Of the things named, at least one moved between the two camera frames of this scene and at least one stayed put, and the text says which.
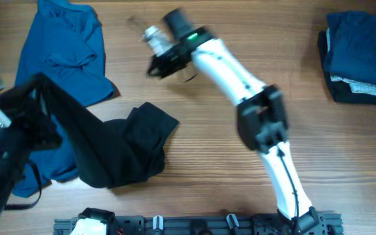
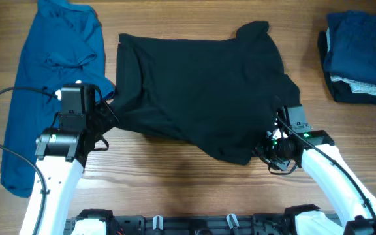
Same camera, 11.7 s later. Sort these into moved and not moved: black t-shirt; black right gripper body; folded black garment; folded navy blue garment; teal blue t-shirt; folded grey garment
Moved: black t-shirt; black right gripper body
Not moved: folded grey garment; folded black garment; teal blue t-shirt; folded navy blue garment
